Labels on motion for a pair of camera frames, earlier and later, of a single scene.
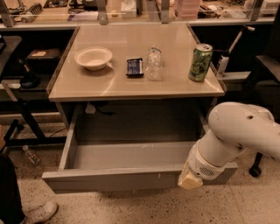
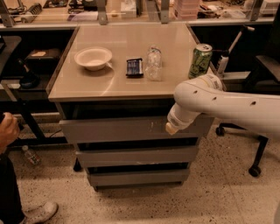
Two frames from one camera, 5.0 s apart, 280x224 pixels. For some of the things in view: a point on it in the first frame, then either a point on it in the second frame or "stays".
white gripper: [201, 166] → [175, 122]
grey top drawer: [97, 165] → [150, 128]
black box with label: [44, 58] stays
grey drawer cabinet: [136, 83] stays
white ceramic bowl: [94, 58] stays
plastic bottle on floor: [33, 158] stays
